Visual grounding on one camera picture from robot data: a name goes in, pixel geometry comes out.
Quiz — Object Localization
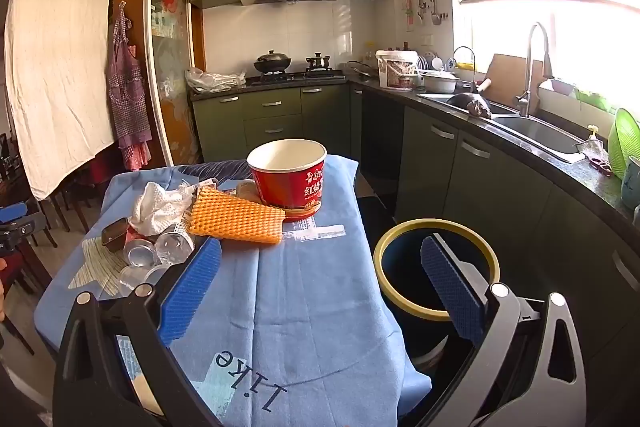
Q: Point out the green plastic colander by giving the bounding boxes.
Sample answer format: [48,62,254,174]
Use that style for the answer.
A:
[606,108,640,180]

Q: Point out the teal container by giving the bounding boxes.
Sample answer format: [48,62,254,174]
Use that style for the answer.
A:
[621,156,640,210]

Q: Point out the dark pan with wooden handle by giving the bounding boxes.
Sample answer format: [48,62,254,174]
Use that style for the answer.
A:
[446,77,495,118]

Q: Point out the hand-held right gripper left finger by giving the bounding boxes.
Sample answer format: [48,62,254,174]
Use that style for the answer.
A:
[52,237,223,427]

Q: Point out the red instant noodle cup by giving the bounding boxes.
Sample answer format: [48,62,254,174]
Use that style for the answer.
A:
[246,138,328,222]

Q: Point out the hanging kitchen utensils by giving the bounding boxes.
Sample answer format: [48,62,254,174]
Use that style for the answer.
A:
[415,0,448,28]

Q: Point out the dark wooden chair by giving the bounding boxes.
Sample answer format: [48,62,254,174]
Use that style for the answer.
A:
[0,132,66,358]

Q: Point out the frosted glass sliding door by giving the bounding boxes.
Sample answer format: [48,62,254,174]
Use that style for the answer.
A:
[144,0,206,168]

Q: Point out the blue printed tablecloth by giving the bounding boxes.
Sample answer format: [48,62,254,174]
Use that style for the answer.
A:
[34,157,433,427]

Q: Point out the white hanging cloth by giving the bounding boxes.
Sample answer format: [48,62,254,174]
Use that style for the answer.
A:
[4,0,121,202]

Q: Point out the brown plastic tray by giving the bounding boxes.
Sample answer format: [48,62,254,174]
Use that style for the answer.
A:
[101,217,132,254]

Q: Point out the black gas stove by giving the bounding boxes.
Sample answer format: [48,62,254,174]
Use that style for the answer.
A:
[247,69,347,85]

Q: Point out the white enamel pot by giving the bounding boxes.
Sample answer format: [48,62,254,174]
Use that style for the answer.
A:
[421,69,461,95]

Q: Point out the clear soap dispenser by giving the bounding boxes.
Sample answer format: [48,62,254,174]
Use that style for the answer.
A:
[580,124,608,160]

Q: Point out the yellow rimmed dark bin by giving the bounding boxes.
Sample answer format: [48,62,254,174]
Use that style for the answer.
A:
[373,218,501,368]

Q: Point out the pile of plastic bags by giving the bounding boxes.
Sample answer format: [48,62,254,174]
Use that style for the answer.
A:
[185,67,247,94]

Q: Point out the white plastic bucket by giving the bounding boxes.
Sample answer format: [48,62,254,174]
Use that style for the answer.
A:
[375,50,420,90]

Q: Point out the steel double sink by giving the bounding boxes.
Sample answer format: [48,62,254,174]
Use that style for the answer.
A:
[417,92,588,165]

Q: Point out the small curved tap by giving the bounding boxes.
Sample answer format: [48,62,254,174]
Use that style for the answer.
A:
[452,46,478,82]

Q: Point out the clear plastic cup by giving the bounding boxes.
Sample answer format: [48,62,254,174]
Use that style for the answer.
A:
[122,237,157,267]
[118,264,168,298]

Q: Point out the black wok with lid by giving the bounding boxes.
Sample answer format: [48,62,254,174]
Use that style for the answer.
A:
[252,50,292,75]

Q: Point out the crushed clear plastic bottle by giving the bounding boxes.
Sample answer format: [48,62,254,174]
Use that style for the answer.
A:
[154,207,208,267]

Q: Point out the tall steel faucet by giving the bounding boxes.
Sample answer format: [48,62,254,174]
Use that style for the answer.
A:
[515,22,556,118]

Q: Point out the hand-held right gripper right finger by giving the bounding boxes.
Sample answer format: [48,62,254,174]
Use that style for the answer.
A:
[415,234,588,427]

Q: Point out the white tissue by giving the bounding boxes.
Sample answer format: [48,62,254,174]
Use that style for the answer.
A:
[129,181,197,237]

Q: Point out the orange foam net sleeve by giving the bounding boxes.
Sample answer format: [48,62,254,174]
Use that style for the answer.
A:
[189,186,287,247]

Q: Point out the dish rack with plates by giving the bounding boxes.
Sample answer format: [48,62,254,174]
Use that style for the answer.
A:
[417,51,446,72]

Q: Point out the wooden cutting board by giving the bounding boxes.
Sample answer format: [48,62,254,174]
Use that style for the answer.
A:
[482,53,546,108]

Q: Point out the pink checked apron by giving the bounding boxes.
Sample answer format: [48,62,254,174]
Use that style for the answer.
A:
[106,2,153,172]

